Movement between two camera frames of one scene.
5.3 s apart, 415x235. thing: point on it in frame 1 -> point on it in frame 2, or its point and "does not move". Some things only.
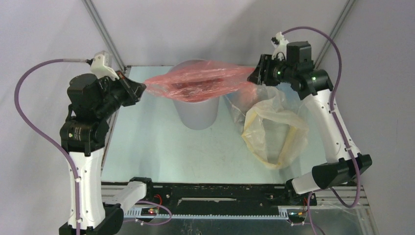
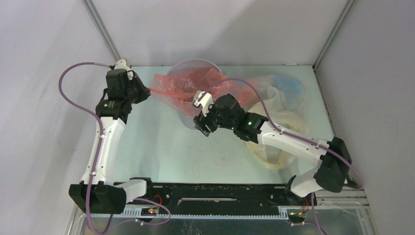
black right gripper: (265, 69) -> (205, 121)
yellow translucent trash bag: (274, 131) does not move
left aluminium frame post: (105, 34) does not move
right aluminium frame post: (333, 31) does not move
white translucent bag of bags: (242, 100) -> (283, 95)
